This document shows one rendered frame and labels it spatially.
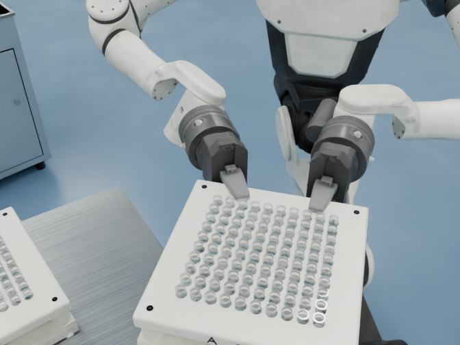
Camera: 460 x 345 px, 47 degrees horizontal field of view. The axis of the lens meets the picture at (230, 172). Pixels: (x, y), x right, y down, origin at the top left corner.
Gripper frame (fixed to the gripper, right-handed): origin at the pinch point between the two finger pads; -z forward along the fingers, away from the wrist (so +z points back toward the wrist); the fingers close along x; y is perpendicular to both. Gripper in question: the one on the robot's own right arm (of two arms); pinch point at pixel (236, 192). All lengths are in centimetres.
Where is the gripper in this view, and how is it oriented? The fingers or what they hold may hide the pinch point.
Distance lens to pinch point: 75.3
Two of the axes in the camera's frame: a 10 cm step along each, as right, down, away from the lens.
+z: -3.0, -5.9, 7.5
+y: -9.5, 1.8, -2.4
